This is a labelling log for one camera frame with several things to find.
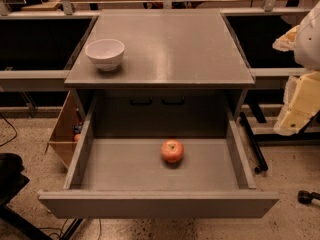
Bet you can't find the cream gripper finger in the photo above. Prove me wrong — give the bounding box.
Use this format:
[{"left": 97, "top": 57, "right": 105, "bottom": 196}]
[
  {"left": 272, "top": 25, "right": 299, "bottom": 52},
  {"left": 273, "top": 71, "right": 320, "bottom": 136}
]

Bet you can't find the red apple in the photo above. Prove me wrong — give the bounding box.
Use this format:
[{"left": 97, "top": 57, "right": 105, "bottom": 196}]
[{"left": 161, "top": 139, "right": 184, "bottom": 163}]

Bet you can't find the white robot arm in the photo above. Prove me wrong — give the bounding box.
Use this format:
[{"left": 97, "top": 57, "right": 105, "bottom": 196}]
[{"left": 272, "top": 2, "right": 320, "bottom": 136}]

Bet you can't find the grey cabinet with counter top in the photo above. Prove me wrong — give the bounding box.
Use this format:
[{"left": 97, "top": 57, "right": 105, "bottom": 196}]
[{"left": 65, "top": 9, "right": 254, "bottom": 138}]

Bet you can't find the open grey top drawer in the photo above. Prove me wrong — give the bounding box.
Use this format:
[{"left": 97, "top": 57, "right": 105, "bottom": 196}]
[{"left": 39, "top": 114, "right": 279, "bottom": 218}]

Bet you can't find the black pole on floor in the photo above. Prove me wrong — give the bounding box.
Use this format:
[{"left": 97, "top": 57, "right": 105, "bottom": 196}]
[{"left": 240, "top": 112, "right": 268, "bottom": 174}]

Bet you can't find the black caster wheel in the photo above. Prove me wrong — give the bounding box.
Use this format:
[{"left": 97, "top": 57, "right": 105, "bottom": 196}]
[{"left": 297, "top": 190, "right": 320, "bottom": 204}]

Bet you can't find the white ceramic bowl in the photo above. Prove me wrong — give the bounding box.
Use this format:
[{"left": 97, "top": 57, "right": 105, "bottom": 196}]
[{"left": 85, "top": 39, "right": 125, "bottom": 71}]

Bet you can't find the small orange ball in box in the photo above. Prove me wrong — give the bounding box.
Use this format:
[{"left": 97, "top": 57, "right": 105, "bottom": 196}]
[{"left": 73, "top": 134, "right": 81, "bottom": 142}]

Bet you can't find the wooden box on floor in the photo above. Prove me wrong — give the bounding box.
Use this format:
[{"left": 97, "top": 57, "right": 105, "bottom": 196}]
[{"left": 47, "top": 93, "right": 82, "bottom": 168}]

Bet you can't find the black chair base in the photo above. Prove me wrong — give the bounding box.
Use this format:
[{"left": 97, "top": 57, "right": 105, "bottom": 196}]
[{"left": 0, "top": 152, "right": 84, "bottom": 240}]

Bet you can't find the black drawer handle right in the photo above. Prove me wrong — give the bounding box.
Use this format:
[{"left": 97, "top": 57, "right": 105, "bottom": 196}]
[{"left": 161, "top": 96, "right": 185, "bottom": 106}]

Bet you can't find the black drawer handle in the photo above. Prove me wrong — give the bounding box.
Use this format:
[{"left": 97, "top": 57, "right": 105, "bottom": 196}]
[
  {"left": 161, "top": 96, "right": 185, "bottom": 106},
  {"left": 130, "top": 96, "right": 153, "bottom": 106}
]

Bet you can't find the black drawer handle left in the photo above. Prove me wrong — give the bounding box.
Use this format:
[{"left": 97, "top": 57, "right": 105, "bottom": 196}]
[{"left": 130, "top": 96, "right": 153, "bottom": 106}]

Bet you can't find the black floor cable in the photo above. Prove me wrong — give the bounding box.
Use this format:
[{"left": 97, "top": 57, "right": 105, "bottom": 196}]
[{"left": 0, "top": 113, "right": 18, "bottom": 148}]

